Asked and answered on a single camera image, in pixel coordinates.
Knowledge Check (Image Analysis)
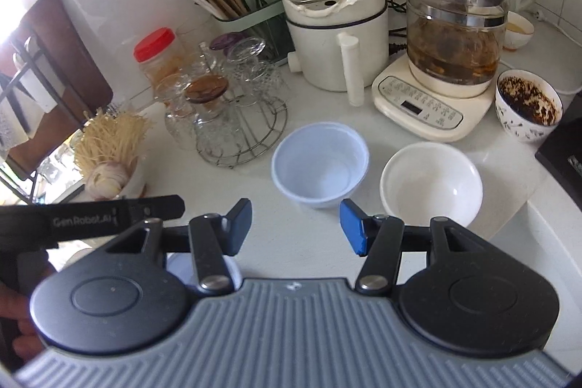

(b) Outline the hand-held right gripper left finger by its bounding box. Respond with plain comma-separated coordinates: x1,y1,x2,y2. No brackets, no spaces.
97,198,254,295

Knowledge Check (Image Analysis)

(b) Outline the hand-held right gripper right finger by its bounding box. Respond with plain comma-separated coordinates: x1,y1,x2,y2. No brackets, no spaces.
339,198,494,296

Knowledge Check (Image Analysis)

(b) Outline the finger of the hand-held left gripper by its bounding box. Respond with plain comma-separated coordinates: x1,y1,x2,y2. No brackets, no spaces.
117,196,186,222

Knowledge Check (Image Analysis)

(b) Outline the translucent plastic bowl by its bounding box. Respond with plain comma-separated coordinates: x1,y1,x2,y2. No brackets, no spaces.
272,122,370,209
166,252,244,296

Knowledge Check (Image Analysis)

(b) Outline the white ceramic bowl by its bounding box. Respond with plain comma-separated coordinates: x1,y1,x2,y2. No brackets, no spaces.
379,141,484,235

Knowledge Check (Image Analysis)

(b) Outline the person's left hand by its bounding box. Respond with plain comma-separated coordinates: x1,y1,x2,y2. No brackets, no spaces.
0,283,46,371

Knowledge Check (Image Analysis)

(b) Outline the small white garlic bowl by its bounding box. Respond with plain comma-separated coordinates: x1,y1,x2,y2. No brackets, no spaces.
84,163,149,200

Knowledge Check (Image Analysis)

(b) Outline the garlic bulb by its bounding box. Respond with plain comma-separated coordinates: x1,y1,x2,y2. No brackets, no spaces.
86,161,131,200

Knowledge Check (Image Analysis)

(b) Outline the clear drinking glass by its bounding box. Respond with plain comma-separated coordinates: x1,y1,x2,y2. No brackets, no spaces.
36,154,63,189
61,138,87,171

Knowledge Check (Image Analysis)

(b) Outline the cream kettle heating base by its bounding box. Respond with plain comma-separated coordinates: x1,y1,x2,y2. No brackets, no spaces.
372,52,499,144

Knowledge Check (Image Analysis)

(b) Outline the red-lid plastic jar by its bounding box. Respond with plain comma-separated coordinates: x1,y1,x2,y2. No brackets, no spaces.
133,27,187,98

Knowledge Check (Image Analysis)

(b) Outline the cluster of glass cups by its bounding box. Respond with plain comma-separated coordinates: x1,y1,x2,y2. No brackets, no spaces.
152,31,292,153

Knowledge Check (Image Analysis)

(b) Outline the dark wooden cutting board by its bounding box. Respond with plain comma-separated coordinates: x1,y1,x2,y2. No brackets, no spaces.
0,0,115,180

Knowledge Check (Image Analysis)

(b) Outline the black dish rack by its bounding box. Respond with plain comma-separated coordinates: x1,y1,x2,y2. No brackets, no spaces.
0,20,56,207

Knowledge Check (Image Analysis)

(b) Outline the white electric cooking pot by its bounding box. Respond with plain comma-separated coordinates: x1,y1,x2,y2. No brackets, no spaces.
276,0,391,107

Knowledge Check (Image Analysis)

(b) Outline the leaf-print bowl of dark spices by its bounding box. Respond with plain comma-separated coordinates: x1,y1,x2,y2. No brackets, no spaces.
495,70,564,144

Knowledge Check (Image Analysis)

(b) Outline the green chopstick holder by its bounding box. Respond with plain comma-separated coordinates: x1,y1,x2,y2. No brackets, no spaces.
214,0,296,66

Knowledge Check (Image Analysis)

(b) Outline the glass health kettle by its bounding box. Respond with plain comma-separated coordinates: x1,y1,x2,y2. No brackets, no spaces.
406,0,510,87

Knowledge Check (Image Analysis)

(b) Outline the black induction cooktop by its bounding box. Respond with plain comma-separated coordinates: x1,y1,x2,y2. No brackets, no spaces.
535,97,582,198

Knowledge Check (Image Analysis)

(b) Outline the small cream bowl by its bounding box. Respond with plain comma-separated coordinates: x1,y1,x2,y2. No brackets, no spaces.
504,11,535,53

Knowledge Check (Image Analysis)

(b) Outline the wire cup rack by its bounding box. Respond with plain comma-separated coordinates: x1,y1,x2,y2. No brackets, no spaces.
195,104,290,167

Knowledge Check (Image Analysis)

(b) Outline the white power cord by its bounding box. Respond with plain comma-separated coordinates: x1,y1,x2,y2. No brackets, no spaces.
530,8,582,96

